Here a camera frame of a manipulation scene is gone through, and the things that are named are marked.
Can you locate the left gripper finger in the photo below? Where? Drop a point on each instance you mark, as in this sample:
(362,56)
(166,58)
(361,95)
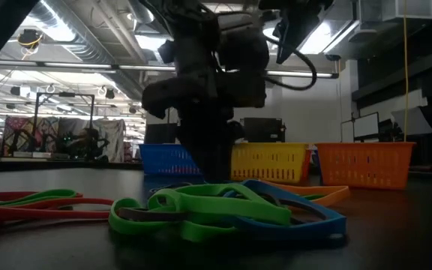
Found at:
(212,150)

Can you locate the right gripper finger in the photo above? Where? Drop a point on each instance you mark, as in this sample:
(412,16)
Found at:
(294,33)

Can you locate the green rubber band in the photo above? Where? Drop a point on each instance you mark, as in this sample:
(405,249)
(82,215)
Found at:
(51,194)
(313,196)
(201,232)
(231,204)

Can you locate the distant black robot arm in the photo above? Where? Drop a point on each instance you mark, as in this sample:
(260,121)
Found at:
(83,144)

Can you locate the blue rubber band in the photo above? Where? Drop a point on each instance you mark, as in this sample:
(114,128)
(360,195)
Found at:
(313,227)

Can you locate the orange rubber band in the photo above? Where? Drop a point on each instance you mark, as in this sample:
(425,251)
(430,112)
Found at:
(332,193)

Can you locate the red rubber band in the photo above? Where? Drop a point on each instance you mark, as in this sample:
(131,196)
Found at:
(51,214)

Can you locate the long ceiling light tube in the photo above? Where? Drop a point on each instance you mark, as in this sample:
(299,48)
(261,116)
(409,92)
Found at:
(298,74)

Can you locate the black monitor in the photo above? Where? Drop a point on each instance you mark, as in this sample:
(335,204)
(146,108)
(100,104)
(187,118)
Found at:
(263,130)
(159,134)

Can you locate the yellow plastic basket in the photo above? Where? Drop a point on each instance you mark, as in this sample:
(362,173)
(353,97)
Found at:
(268,161)

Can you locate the red plastic basket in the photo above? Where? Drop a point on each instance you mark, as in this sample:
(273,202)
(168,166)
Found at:
(306,163)

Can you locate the white hanging cloth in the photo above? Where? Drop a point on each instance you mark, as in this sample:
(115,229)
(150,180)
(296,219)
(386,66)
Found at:
(113,131)

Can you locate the white ceiling box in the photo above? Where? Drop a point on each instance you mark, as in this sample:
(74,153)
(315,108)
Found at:
(407,9)

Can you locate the white screen panel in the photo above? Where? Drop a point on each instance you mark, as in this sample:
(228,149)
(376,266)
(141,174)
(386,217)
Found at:
(347,131)
(366,125)

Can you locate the grey softbox panel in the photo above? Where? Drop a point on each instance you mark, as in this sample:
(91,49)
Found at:
(413,122)

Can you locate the orange plastic basket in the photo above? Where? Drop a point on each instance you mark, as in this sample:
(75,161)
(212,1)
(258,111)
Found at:
(366,163)

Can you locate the colourful patterned quilt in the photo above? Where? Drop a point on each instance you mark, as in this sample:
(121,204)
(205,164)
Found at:
(24,131)

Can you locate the silver air duct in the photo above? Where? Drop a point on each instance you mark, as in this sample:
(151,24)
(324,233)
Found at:
(141,11)

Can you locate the black metal stand frame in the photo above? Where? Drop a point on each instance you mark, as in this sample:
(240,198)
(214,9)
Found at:
(36,112)

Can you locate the hanging black camera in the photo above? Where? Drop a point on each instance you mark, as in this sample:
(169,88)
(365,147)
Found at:
(29,37)

